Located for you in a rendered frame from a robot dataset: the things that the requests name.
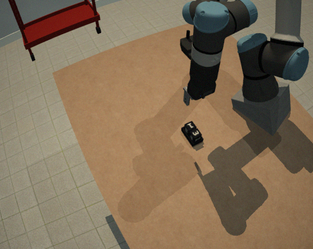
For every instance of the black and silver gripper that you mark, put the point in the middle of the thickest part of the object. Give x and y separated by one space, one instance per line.
203 71

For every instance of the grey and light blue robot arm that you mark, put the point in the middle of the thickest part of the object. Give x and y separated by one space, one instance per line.
260 59

